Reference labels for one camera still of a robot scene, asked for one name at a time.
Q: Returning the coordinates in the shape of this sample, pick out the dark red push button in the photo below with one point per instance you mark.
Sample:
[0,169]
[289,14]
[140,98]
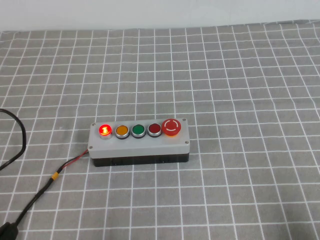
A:
[154,128]

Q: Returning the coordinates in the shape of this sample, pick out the red mushroom emergency stop button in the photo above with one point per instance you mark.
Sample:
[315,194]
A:
[171,126]

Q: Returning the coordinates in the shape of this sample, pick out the green push button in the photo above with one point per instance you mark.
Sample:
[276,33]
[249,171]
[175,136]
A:
[138,129]

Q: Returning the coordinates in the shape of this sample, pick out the yellow push button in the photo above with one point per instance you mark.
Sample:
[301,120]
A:
[122,130]

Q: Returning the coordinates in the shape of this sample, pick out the lit red indicator lamp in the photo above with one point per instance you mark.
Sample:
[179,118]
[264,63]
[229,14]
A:
[105,130]

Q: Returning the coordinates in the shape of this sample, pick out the grey checked tablecloth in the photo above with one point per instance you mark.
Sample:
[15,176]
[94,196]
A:
[225,100]

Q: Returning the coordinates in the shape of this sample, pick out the black power plug block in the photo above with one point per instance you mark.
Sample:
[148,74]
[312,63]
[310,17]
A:
[7,231]

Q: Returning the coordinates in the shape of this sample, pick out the grey and black switch box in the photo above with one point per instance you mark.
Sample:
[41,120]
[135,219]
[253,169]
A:
[140,148]

